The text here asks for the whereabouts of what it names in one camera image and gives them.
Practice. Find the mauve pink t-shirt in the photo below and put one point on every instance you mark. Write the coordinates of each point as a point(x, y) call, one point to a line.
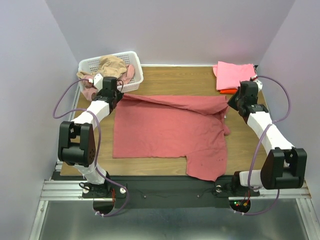
point(89, 91)

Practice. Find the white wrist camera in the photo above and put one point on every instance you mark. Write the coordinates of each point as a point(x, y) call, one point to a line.
point(256, 80)
point(96, 81)

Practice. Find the folded orange t-shirt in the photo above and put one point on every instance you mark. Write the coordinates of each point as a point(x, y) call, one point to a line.
point(228, 91)

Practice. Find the folded light pink t-shirt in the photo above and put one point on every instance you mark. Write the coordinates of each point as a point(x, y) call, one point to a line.
point(229, 75)

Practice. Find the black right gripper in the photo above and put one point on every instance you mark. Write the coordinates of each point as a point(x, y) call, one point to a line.
point(234, 101)

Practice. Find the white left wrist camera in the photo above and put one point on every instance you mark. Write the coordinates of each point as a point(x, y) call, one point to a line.
point(96, 81)

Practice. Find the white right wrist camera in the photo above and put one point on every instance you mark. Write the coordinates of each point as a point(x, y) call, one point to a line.
point(256, 80)

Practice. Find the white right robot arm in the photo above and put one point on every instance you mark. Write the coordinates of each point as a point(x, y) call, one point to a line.
point(285, 165)

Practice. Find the white plastic laundry basket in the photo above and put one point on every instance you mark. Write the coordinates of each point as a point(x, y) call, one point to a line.
point(129, 57)

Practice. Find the beige t-shirt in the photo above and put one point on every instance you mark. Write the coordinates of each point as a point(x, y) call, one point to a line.
point(109, 66)

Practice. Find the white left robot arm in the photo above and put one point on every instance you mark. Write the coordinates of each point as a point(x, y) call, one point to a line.
point(78, 147)

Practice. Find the dusty red t-shirt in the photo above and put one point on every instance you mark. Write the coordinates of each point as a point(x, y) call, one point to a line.
point(174, 126)

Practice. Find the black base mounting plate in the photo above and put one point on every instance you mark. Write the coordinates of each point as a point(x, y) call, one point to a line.
point(151, 192)

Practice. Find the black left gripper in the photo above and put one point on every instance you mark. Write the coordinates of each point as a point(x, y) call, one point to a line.
point(117, 95)

